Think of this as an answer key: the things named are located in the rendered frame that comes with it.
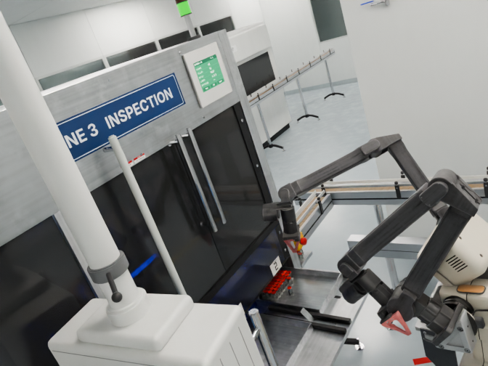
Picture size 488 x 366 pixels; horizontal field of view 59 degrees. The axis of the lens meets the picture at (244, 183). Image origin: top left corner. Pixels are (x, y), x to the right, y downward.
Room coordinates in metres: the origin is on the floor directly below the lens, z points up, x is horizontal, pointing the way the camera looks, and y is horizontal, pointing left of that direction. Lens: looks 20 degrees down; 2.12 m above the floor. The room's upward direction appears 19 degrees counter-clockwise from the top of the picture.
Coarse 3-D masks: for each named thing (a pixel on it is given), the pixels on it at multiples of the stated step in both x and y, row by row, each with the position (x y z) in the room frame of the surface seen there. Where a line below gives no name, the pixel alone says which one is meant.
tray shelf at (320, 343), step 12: (336, 300) 1.56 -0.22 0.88; (360, 300) 1.51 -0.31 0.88; (264, 312) 1.64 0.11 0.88; (276, 312) 1.62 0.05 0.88; (324, 312) 1.51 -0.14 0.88; (336, 312) 1.48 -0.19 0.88; (348, 312) 1.46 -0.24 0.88; (336, 324) 1.42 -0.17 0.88; (312, 336) 1.40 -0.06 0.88; (324, 336) 1.37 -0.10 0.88; (336, 336) 1.35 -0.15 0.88; (312, 348) 1.34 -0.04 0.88; (324, 348) 1.32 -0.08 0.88; (336, 348) 1.29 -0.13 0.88; (300, 360) 1.30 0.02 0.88; (312, 360) 1.28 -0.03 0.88; (324, 360) 1.26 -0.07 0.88
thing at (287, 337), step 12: (252, 324) 1.59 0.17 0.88; (264, 324) 1.56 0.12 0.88; (276, 324) 1.54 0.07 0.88; (288, 324) 1.51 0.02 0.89; (300, 324) 1.47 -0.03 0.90; (276, 336) 1.46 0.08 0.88; (288, 336) 1.44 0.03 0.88; (300, 336) 1.42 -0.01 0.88; (276, 348) 1.40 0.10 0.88; (288, 348) 1.38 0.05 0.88; (300, 348) 1.34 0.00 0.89; (264, 360) 1.35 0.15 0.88; (288, 360) 1.28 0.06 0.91
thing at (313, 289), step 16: (304, 272) 1.82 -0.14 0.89; (320, 272) 1.76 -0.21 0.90; (336, 272) 1.70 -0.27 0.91; (304, 288) 1.71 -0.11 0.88; (320, 288) 1.67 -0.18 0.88; (336, 288) 1.63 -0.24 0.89; (272, 304) 1.65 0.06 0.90; (288, 304) 1.59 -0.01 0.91; (304, 304) 1.60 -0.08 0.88; (320, 304) 1.56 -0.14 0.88
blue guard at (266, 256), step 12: (264, 240) 1.75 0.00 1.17; (276, 240) 1.81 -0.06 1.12; (264, 252) 1.73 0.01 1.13; (276, 252) 1.79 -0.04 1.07; (252, 264) 1.65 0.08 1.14; (264, 264) 1.71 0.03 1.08; (240, 276) 1.58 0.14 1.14; (252, 276) 1.63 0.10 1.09; (264, 276) 1.69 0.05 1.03; (228, 288) 1.51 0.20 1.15; (240, 288) 1.56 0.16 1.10; (252, 288) 1.61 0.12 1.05; (216, 300) 1.45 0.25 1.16; (228, 300) 1.49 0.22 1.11; (240, 300) 1.54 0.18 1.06; (252, 300) 1.59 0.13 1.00
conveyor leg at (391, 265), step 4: (376, 208) 2.37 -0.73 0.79; (380, 208) 2.37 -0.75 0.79; (376, 212) 2.37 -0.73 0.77; (380, 212) 2.37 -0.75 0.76; (376, 216) 2.38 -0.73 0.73; (380, 216) 2.37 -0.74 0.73; (376, 220) 2.40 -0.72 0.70; (380, 220) 2.37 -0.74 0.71; (388, 260) 2.37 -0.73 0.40; (392, 260) 2.37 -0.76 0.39; (388, 264) 2.38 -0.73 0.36; (392, 264) 2.37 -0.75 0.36; (388, 268) 2.39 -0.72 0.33; (392, 268) 2.37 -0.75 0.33; (392, 272) 2.37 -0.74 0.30; (392, 276) 2.37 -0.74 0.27; (396, 276) 2.37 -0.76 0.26; (392, 280) 2.37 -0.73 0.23; (396, 280) 2.37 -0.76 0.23; (392, 284) 2.38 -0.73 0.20; (396, 284) 2.37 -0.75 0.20; (392, 288) 2.40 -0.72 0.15
